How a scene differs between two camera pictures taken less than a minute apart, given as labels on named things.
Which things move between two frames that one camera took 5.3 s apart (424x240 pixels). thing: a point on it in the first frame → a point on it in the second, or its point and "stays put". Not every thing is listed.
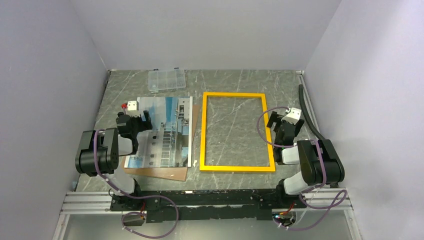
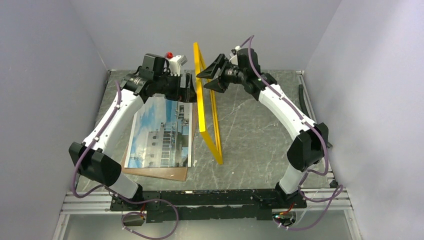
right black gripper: x=273 y=118 → x=220 y=62
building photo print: x=168 y=144 stays put
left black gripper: x=144 y=124 → x=190 y=95
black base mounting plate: x=192 y=205 stays put
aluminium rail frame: x=94 y=202 stays put
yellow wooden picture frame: x=202 y=166 → x=204 y=135
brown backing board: x=175 y=173 stays put
